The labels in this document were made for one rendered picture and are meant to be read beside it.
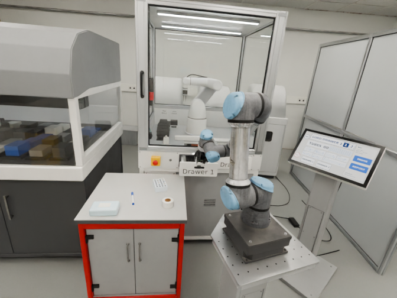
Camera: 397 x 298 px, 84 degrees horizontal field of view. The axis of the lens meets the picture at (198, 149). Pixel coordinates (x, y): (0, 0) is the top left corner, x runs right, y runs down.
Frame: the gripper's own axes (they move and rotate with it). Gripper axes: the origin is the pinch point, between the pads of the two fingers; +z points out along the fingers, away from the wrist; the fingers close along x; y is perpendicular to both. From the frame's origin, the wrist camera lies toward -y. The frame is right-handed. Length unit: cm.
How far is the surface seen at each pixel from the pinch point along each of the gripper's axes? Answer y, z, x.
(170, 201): 31.7, -3.0, -19.9
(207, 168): 0.7, 8.2, 6.9
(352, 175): 19, -19, 98
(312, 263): 70, -25, 48
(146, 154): -14.7, 14.9, -40.1
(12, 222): 29, 48, -137
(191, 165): -0.5, 6.5, -5.7
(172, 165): -9.4, 22.3, -19.3
